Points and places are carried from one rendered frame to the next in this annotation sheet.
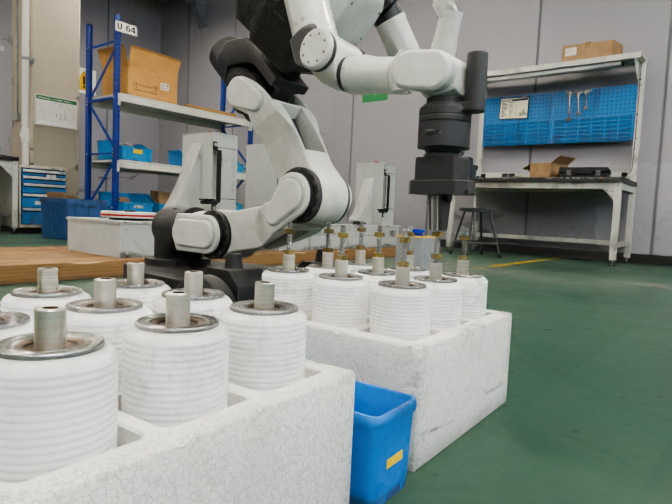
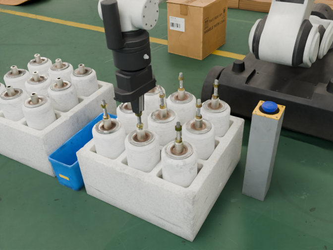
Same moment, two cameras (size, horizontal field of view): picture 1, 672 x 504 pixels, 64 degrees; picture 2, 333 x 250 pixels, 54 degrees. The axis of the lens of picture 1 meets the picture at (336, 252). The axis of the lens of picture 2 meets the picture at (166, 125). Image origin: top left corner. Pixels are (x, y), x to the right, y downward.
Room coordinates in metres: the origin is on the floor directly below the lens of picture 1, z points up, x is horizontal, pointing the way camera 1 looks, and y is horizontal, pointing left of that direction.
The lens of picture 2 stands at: (0.96, -0.89, 0.80)
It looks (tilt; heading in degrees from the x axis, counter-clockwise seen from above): 36 degrees down; 86
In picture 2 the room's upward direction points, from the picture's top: 3 degrees counter-clockwise
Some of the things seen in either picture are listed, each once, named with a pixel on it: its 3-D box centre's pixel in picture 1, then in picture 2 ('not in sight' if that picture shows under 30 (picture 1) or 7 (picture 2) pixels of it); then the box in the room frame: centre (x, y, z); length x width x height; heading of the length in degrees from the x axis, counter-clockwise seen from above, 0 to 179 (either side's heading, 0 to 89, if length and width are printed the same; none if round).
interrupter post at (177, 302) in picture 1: (178, 309); (10, 91); (0.50, 0.14, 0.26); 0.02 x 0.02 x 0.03
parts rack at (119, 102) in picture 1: (176, 140); not in sight; (6.35, 1.92, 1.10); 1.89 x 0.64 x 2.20; 142
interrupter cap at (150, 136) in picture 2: (435, 279); (141, 137); (0.94, -0.18, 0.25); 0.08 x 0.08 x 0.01
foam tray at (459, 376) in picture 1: (373, 357); (165, 156); (1.01, -0.08, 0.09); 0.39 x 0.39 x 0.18; 54
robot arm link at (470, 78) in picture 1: (455, 91); (127, 24); (0.94, -0.19, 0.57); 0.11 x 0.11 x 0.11; 52
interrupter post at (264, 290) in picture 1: (264, 296); (34, 98); (0.59, 0.08, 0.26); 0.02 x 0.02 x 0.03
